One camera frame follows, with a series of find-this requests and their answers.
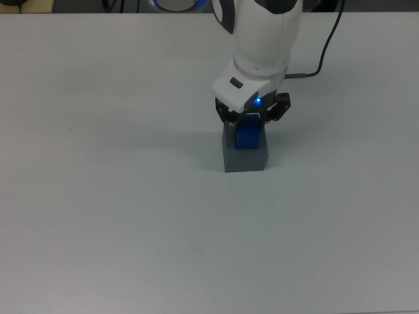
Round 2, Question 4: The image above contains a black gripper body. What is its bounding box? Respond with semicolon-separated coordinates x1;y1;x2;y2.
258;92;280;115

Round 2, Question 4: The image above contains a blue block with knob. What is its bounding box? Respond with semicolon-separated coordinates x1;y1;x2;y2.
234;113;263;150

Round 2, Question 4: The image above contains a grey hollow cuboid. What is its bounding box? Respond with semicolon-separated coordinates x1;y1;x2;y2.
221;122;270;173

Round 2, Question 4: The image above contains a dark hanging robot cable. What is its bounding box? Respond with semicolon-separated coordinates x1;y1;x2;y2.
283;0;346;80

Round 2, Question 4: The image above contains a black background cable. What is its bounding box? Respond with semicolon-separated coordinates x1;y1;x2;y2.
100;0;126;13

